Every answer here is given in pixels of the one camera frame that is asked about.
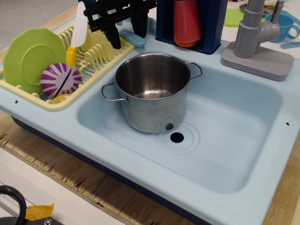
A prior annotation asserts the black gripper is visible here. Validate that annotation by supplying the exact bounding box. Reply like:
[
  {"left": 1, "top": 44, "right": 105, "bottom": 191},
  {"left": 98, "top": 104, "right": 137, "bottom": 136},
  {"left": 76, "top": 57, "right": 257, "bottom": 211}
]
[{"left": 84, "top": 0, "right": 157, "bottom": 49}]

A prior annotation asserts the white spoon blue handle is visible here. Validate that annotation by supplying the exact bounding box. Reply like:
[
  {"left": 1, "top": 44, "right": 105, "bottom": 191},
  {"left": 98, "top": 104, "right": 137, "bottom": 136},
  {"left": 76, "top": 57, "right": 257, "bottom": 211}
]
[{"left": 119, "top": 29, "right": 146, "bottom": 47}]

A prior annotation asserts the yellow dish rack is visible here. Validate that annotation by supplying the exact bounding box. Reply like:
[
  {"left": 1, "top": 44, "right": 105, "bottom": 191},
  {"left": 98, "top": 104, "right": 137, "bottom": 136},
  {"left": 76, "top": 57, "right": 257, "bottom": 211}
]
[{"left": 0, "top": 25, "right": 135, "bottom": 112}]

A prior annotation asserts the stainless steel pot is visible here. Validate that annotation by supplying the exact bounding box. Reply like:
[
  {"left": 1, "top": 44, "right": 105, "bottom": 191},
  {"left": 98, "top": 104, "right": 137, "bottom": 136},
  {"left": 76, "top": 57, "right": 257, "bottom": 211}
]
[{"left": 112, "top": 53, "right": 203, "bottom": 134}]

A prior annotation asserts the red plastic cup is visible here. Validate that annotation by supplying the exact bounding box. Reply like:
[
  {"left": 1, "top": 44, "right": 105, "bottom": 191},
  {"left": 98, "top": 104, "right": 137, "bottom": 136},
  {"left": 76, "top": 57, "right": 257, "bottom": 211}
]
[{"left": 173, "top": 0, "right": 202, "bottom": 43}]

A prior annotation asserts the orange plastic cup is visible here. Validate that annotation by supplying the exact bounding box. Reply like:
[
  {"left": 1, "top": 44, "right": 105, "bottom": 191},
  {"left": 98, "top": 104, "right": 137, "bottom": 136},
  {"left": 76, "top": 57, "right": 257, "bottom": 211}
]
[{"left": 175, "top": 41, "right": 197, "bottom": 47}]

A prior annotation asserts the purple white toy onion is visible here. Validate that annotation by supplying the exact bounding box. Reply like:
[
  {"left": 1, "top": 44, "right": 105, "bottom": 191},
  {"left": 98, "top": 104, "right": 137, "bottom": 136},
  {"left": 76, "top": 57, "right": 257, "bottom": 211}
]
[{"left": 40, "top": 63, "right": 83, "bottom": 99}]

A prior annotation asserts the dark blue cup holder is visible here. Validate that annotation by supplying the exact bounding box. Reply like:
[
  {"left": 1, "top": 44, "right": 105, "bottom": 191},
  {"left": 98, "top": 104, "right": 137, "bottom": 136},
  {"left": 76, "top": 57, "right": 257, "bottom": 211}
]
[{"left": 156, "top": 0, "right": 228, "bottom": 54}]

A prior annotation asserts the yellow toy piece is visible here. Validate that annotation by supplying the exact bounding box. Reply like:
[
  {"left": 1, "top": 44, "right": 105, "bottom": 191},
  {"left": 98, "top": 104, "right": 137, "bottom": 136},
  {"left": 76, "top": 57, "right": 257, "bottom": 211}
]
[{"left": 52, "top": 94, "right": 69, "bottom": 104}]

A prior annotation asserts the green plastic plate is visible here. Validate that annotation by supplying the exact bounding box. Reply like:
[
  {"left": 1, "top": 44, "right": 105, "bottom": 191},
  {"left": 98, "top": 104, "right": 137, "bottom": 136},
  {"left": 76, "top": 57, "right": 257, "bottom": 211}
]
[{"left": 3, "top": 28, "right": 66, "bottom": 96}]

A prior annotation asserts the green plastic board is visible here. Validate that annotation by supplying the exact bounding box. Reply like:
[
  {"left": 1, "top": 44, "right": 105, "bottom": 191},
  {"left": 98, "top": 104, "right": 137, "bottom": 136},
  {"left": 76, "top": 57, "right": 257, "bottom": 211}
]
[{"left": 224, "top": 9, "right": 244, "bottom": 28}]

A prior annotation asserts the grey toy faucet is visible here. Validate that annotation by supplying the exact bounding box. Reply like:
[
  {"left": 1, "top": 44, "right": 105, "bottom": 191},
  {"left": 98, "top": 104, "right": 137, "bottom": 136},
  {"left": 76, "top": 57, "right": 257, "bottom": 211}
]
[{"left": 220, "top": 0, "right": 294, "bottom": 81}]

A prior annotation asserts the yellow tape piece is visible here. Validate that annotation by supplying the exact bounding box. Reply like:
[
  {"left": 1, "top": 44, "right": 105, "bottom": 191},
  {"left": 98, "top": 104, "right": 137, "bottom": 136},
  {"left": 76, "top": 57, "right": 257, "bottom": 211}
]
[{"left": 25, "top": 203, "right": 54, "bottom": 221}]

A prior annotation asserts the white knife yellow handle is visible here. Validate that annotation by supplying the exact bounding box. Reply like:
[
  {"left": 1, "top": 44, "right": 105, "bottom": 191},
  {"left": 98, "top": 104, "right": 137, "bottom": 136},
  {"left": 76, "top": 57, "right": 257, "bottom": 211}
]
[{"left": 66, "top": 1, "right": 88, "bottom": 67}]

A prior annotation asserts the blue utensil handle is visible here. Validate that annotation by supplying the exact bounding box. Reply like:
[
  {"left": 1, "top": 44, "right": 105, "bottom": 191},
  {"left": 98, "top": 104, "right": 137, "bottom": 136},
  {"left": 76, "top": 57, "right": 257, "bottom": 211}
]
[{"left": 280, "top": 42, "right": 300, "bottom": 49}]

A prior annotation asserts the black cable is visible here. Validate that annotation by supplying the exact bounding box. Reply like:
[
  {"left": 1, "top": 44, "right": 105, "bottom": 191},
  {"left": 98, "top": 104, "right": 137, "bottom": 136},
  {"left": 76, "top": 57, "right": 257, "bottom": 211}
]
[{"left": 0, "top": 185, "right": 29, "bottom": 225}]

